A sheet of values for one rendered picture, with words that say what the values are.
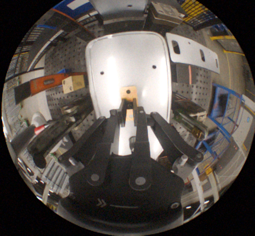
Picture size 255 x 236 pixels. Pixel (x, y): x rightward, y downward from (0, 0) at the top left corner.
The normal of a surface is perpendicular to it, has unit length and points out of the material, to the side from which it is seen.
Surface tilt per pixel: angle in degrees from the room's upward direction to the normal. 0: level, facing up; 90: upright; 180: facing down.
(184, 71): 0
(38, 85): 90
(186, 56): 0
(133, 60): 0
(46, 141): 81
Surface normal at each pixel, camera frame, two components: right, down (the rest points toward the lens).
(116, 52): -0.03, 0.38
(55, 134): 0.98, -0.04
